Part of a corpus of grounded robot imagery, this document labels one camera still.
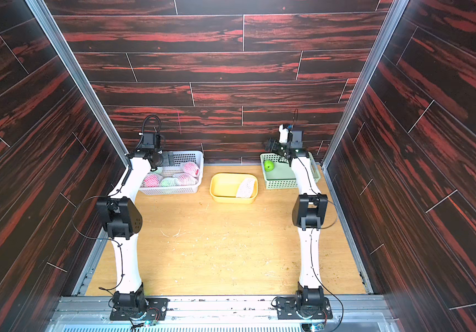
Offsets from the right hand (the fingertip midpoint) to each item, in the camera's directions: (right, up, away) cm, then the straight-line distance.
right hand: (273, 142), depth 102 cm
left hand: (-54, -9, -3) cm, 55 cm away
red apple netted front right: (-45, -19, +2) cm, 49 cm away
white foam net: (-14, -23, +2) cm, 27 cm away
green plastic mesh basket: (+6, -16, +12) cm, 21 cm away
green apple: (0, -11, +11) cm, 15 cm away
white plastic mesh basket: (-44, -9, +13) cm, 47 cm away
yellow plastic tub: (-25, -23, +6) cm, 35 cm away
